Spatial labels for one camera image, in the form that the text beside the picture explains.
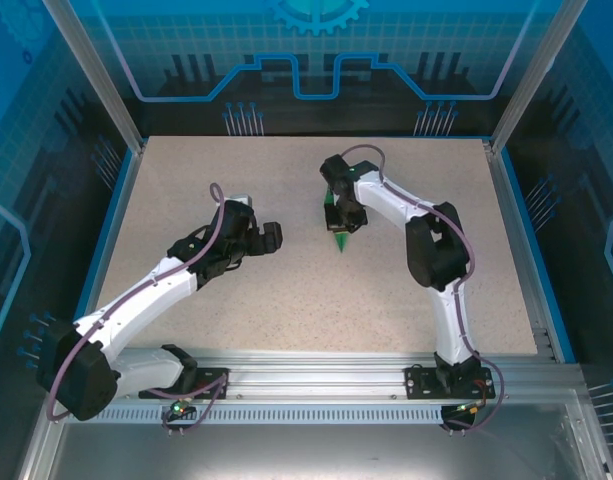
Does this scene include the blue table edge strip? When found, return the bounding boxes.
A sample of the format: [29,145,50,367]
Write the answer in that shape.
[499,148,578,364]
[60,148,140,365]

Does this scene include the grey metal tray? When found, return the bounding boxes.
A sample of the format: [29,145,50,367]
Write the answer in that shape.
[15,389,613,480]

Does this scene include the aluminium mounting rail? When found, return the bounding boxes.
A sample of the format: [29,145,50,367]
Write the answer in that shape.
[53,348,582,401]

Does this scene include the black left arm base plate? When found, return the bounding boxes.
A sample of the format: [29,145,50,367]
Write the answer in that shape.
[138,367,232,401]

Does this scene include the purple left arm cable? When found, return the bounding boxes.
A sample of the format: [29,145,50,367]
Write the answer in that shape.
[45,182,231,437]

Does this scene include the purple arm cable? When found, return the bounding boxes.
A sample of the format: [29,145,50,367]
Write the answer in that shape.
[341,143,508,437]
[45,182,231,437]

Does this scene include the aluminium side rail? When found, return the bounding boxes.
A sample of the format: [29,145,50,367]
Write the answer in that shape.
[482,138,557,361]

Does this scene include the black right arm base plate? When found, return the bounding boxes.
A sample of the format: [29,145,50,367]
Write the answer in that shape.
[404,363,497,401]

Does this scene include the slotted metal cable duct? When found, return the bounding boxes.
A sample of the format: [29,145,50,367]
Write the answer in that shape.
[93,405,575,427]

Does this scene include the cable connector with green light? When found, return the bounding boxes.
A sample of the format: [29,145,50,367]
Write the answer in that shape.
[453,399,490,416]
[168,392,197,417]

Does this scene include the aluminium frame post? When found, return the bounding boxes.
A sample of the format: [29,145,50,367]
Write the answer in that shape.
[488,0,595,154]
[41,0,148,154]

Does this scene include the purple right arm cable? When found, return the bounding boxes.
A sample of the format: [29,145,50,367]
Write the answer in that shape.
[341,143,508,437]

